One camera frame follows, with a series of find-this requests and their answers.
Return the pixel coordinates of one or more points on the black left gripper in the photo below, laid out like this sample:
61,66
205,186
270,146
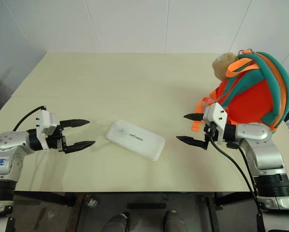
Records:
55,143

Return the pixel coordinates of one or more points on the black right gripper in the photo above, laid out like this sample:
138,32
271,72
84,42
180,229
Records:
211,132

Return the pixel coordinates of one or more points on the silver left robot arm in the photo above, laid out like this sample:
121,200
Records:
6,142

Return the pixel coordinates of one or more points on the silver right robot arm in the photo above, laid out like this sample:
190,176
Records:
255,131

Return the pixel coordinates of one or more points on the white rectangular case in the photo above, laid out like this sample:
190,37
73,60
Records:
134,140

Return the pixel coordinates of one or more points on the orange and teal backpack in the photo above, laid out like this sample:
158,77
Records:
247,101

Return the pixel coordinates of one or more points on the small clear plastic piece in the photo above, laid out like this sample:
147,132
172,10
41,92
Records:
92,202

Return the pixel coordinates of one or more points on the beige plush toy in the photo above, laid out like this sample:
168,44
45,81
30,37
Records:
223,65

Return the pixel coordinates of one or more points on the black flat floor bar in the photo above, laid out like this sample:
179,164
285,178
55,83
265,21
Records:
147,206

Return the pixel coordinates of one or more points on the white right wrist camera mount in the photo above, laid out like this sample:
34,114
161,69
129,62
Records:
217,113

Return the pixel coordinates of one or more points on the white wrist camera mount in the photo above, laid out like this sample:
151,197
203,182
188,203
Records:
217,113
47,123

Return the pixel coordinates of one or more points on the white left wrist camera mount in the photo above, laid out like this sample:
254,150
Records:
47,123

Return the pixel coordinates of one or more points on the black table frame rail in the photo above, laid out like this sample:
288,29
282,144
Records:
221,200
45,197

